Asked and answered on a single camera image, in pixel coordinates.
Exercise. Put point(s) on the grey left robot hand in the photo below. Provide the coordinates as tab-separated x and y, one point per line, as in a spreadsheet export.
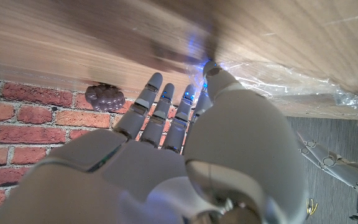
346	169

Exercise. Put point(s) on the red brick printed backdrop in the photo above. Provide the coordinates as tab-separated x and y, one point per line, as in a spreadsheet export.
36	133

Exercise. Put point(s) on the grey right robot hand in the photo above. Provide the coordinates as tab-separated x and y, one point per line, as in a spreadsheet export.
166	174

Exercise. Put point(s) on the clear plastic wrap sheet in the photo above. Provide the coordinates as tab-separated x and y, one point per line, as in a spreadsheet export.
291	84

